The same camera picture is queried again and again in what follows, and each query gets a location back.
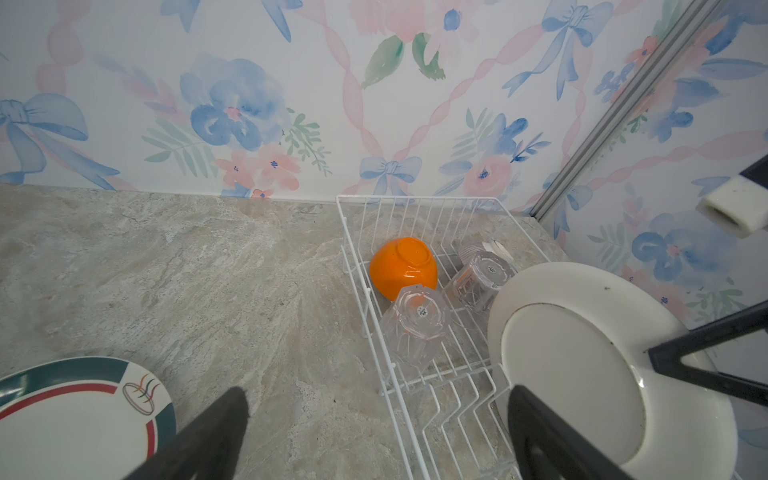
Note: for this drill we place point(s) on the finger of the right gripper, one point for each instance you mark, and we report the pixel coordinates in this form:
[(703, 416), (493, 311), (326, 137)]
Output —
[(667, 357)]

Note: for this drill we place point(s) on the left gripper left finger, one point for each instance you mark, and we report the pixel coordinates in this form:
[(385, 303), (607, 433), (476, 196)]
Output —
[(207, 448)]

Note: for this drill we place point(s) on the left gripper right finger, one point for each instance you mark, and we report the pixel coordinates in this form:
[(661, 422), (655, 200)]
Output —
[(547, 447)]

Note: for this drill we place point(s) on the white deep plate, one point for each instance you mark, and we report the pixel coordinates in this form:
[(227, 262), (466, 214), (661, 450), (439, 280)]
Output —
[(578, 338)]

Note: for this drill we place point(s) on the white plate green red rim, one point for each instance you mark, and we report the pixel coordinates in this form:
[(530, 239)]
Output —
[(86, 417)]

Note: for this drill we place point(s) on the clear glass cup back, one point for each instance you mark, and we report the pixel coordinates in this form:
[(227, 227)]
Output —
[(477, 284)]

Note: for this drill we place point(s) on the clear glass cup near bowl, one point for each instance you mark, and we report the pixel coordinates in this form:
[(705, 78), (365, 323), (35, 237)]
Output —
[(415, 325)]

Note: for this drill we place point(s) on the striped ceramic bowl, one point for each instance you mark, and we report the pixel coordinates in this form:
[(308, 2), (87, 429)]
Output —
[(468, 249)]

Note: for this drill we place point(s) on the orange bowl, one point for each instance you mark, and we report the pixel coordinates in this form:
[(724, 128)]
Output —
[(401, 263)]

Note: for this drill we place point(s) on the right corner aluminium post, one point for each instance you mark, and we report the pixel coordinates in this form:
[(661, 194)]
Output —
[(693, 19)]

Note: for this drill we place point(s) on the white wire dish rack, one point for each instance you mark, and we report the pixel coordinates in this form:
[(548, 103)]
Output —
[(443, 406)]

